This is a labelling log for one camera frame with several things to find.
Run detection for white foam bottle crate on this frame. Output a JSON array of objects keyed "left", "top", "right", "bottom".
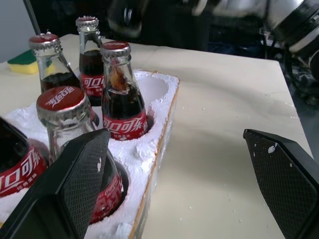
[{"left": 0, "top": 69, "right": 180, "bottom": 239}]

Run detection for glass cola bottle red cap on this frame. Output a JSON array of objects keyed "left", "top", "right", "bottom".
[
  {"left": 36, "top": 86, "right": 125, "bottom": 225},
  {"left": 100, "top": 41, "right": 148, "bottom": 141},
  {"left": 28, "top": 32, "right": 84, "bottom": 94},
  {"left": 75, "top": 16, "right": 105, "bottom": 107}
]

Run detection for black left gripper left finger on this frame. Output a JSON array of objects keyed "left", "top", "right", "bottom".
[{"left": 0, "top": 128, "right": 111, "bottom": 239}]

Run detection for glass cola bottle red label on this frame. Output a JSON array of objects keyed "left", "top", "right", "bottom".
[{"left": 0, "top": 116, "right": 49, "bottom": 198}]

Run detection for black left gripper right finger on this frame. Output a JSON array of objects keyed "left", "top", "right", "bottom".
[{"left": 243, "top": 128, "right": 319, "bottom": 239}]

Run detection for yellow green sponge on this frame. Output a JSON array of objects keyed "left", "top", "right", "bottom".
[{"left": 7, "top": 48, "right": 38, "bottom": 75}]

